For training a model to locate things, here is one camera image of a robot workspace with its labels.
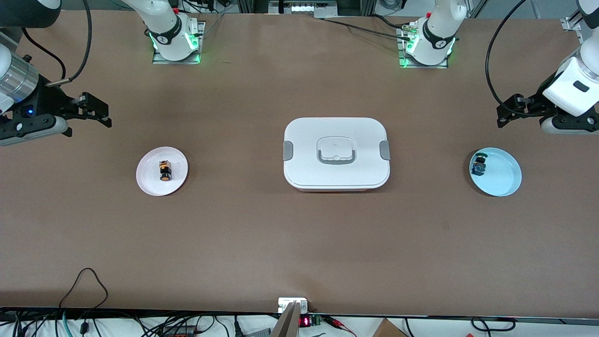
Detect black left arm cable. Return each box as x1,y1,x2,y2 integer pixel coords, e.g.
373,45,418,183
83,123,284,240
485,0,532,107

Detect orange black device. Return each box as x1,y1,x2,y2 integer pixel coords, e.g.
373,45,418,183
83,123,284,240
161,324,197,337

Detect brown cardboard piece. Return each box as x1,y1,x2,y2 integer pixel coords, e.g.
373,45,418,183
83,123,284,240
372,318,409,337

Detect light blue round plate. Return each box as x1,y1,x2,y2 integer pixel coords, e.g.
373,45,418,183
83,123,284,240
469,147,522,197

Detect red black probe leads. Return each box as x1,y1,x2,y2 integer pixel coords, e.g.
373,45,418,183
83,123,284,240
323,316,357,337

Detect thin black looped cable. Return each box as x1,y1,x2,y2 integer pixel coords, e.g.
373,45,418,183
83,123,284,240
58,268,109,309

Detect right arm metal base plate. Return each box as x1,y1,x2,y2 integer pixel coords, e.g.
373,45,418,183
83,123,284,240
152,21,205,65

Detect aluminium corner profile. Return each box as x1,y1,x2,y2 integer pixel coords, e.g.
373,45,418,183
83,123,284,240
561,12,583,32

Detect white lidded lunch box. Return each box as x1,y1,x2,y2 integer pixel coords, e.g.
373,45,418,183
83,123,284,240
283,117,391,192

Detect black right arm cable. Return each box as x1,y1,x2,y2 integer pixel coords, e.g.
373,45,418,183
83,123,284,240
21,0,93,86

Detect green blue switch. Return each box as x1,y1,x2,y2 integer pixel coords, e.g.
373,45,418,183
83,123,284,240
471,152,488,176

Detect grey aluminium bar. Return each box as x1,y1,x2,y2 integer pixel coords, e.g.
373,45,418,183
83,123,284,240
270,302,301,337

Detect pink round plate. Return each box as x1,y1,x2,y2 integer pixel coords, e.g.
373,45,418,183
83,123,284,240
136,147,189,197

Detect black cable to arm base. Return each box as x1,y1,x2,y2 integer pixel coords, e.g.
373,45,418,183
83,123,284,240
318,18,415,42

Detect metal rack with lights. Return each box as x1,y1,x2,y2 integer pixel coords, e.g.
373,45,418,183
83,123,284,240
269,0,338,19

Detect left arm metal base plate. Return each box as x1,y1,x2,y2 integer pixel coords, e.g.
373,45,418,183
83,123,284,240
398,26,449,69

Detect white socket box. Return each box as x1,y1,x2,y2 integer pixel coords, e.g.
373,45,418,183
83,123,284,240
278,298,308,313

